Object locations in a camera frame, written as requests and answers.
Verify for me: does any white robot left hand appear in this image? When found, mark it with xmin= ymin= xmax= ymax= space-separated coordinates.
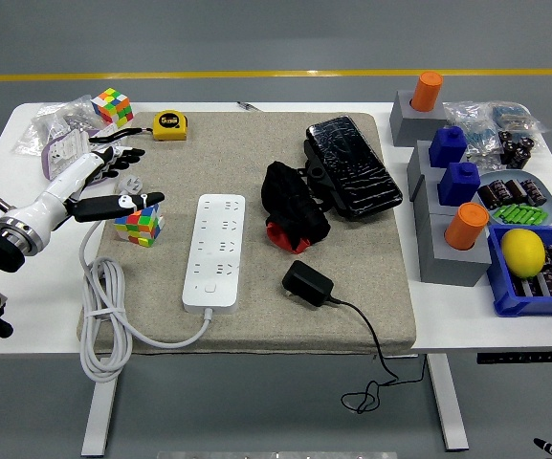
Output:
xmin=14 ymin=145 xmax=166 ymax=245

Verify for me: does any small Rubik's cube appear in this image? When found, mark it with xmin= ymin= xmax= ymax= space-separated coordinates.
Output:
xmin=113 ymin=203 xmax=163 ymax=249

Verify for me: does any white power strip with cable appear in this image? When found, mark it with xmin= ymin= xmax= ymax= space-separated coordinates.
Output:
xmin=78 ymin=175 xmax=247 ymax=383

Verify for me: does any black power adapter with cord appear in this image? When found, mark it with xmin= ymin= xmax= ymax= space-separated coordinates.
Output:
xmin=281 ymin=260 xmax=429 ymax=415

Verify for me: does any clear bag of screws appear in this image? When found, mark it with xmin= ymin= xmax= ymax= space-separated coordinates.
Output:
xmin=11 ymin=95 xmax=107 ymax=157

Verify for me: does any large Rubik's cube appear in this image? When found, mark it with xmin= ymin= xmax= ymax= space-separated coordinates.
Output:
xmin=90 ymin=86 xmax=135 ymax=128

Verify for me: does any black table control panel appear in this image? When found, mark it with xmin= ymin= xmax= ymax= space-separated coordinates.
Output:
xmin=476 ymin=351 xmax=552 ymax=365

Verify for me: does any white table leg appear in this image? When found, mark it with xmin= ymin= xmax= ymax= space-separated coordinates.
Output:
xmin=426 ymin=354 xmax=471 ymax=451
xmin=80 ymin=353 xmax=121 ymax=458

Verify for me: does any yellow tape measure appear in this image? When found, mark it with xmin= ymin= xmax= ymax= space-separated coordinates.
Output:
xmin=88 ymin=110 xmax=189 ymax=144

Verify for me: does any blue plastic bin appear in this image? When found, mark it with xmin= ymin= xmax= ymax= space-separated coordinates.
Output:
xmin=487 ymin=224 xmax=552 ymax=317

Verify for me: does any yellow lemon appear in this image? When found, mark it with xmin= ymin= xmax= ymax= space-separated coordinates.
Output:
xmin=500 ymin=228 xmax=547 ymax=280

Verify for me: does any grey block with hole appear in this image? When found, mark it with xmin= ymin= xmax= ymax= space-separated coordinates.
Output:
xmin=417 ymin=212 xmax=493 ymax=287
xmin=411 ymin=174 xmax=453 ymax=226
xmin=389 ymin=89 xmax=449 ymax=147
xmin=407 ymin=140 xmax=444 ymax=195

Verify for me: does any black cloth with red lining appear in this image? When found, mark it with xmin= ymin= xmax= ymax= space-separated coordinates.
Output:
xmin=261 ymin=161 xmax=332 ymax=254

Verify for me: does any pile of green batteries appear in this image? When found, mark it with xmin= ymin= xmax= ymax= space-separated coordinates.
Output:
xmin=493 ymin=203 xmax=549 ymax=226

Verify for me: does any orange cylinder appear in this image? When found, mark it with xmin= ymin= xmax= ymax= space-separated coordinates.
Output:
xmin=444 ymin=202 xmax=491 ymax=251
xmin=410 ymin=71 xmax=444 ymax=113

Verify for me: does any light blue plate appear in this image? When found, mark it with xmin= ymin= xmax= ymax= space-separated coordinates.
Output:
xmin=475 ymin=169 xmax=552 ymax=226

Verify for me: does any dark capacitor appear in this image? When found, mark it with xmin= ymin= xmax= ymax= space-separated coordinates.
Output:
xmin=476 ymin=184 xmax=502 ymax=209
xmin=495 ymin=179 xmax=528 ymax=207
xmin=519 ymin=179 xmax=549 ymax=207

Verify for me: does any grey-brown fabric mat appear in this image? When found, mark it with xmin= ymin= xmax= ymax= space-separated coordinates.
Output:
xmin=77 ymin=112 xmax=418 ymax=355

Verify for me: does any blue plastic block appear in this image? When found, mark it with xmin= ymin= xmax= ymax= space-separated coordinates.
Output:
xmin=436 ymin=162 xmax=482 ymax=208
xmin=428 ymin=125 xmax=469 ymax=168

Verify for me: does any black wrapped flat device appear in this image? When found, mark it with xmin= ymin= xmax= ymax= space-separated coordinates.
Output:
xmin=306 ymin=115 xmax=405 ymax=221

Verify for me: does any clear bag of blue parts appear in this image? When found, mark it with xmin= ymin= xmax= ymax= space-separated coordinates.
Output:
xmin=488 ymin=100 xmax=549 ymax=135
xmin=442 ymin=100 xmax=501 ymax=162

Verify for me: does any white wall socket panel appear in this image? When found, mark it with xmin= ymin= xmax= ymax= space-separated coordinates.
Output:
xmin=48 ymin=131 xmax=90 ymax=173

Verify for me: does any black plastic mount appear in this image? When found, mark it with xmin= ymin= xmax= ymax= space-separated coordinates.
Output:
xmin=297 ymin=141 xmax=342 ymax=214

